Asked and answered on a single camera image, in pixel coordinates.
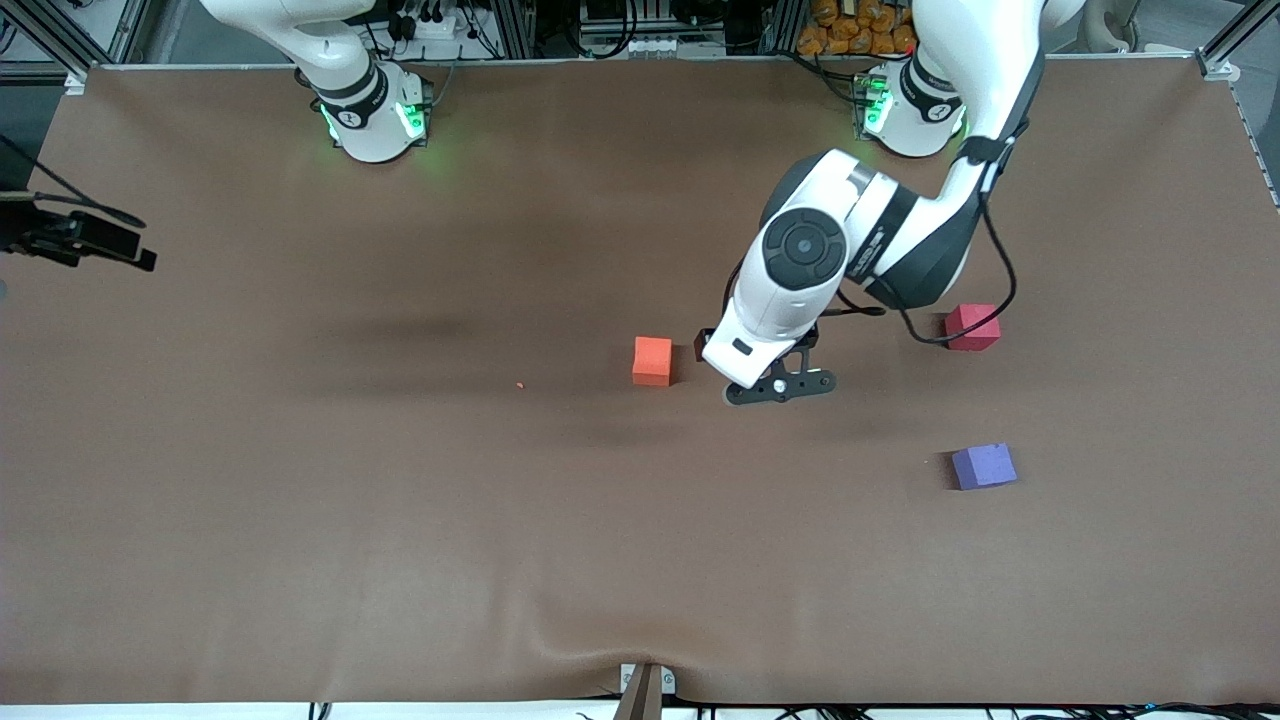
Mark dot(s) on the red foam block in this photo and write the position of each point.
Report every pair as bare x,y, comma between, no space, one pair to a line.
975,328

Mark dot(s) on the brown camera pole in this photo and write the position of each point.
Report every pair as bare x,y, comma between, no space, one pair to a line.
640,700

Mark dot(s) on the white connector row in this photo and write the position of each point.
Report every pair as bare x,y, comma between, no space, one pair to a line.
635,46

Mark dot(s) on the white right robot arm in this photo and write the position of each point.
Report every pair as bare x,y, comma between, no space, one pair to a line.
370,120

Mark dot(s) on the diagonal aluminium frame bar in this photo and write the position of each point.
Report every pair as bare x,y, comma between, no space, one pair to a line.
1240,30
55,40

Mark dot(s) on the brown table cover sheet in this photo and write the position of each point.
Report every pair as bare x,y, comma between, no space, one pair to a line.
640,560

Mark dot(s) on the white power strip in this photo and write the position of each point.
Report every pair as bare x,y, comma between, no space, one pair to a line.
435,25

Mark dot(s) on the white corner bracket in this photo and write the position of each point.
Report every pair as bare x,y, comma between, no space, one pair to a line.
1220,70
76,83

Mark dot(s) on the orange foam block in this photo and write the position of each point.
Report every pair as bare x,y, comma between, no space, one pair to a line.
652,360

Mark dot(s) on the pile of orange pieces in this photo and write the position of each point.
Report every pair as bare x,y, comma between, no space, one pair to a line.
850,28

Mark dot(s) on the grey metal clamp bracket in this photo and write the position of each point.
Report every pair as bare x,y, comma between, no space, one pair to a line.
668,681

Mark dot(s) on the aluminium frame post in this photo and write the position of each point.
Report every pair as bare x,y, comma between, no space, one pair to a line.
787,25
125,30
515,28

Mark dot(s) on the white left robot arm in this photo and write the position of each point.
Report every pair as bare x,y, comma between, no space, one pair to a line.
900,240

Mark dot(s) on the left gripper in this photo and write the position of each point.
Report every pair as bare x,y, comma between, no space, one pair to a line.
700,342

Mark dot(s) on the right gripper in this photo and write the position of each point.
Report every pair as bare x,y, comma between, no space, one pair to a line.
62,240

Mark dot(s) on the purple foam block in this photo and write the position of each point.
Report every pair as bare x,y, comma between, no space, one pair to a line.
984,467

